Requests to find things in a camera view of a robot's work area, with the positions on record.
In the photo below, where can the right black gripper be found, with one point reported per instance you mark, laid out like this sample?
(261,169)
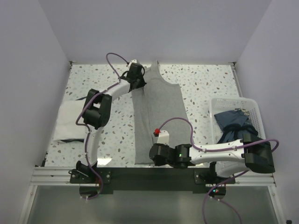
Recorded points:
(158,164)

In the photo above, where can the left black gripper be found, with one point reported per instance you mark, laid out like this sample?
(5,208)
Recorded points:
(142,83)

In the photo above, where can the grey tank top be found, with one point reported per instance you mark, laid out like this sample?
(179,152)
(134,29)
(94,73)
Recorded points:
(158,103)

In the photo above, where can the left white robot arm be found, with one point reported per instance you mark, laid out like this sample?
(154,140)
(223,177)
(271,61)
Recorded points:
(97,108)

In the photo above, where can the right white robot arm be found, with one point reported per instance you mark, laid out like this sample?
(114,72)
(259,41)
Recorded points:
(250,153)

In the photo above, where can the dark blue tank tops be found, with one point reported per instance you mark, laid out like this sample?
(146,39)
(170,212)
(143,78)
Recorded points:
(234,124)

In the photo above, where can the white folded tank top stack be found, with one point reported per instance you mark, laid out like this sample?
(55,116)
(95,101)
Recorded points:
(66,129)

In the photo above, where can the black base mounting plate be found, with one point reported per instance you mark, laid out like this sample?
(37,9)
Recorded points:
(144,179)

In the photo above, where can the white plastic basket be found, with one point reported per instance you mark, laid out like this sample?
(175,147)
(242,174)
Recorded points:
(222,104)

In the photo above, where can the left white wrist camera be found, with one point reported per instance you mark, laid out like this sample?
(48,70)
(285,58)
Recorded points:
(134,61)

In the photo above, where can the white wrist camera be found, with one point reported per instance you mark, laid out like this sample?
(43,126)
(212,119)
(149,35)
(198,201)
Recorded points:
(162,136)
(134,61)

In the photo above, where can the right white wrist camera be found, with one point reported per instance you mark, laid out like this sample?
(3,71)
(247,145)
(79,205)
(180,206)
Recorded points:
(162,136)

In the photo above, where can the aluminium front rail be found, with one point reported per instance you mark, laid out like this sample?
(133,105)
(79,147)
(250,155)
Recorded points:
(51,176)

